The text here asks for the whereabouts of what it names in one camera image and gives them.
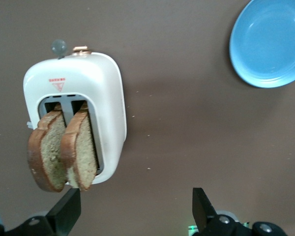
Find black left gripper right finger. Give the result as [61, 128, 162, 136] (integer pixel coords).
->
[192, 187, 290, 236]

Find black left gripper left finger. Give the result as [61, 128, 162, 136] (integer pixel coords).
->
[4, 188, 82, 236]

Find brown bread slice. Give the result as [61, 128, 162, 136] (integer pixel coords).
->
[27, 104, 67, 193]
[60, 103, 98, 192]

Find blue plate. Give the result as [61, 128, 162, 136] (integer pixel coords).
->
[229, 0, 295, 89]

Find brown table cloth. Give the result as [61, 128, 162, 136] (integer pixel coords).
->
[0, 0, 295, 236]

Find white toaster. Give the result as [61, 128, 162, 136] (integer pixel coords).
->
[23, 39, 128, 185]

